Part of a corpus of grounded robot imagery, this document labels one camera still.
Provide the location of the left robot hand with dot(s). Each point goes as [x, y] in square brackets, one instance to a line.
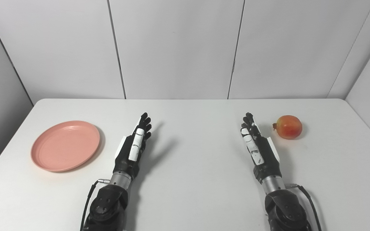
[130, 157]

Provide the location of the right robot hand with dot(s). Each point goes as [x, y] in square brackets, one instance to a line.
[262, 154]

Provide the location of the red yellow pomegranate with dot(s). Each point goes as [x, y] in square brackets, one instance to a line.
[288, 127]

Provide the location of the pink plate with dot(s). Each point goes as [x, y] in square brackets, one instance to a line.
[65, 146]

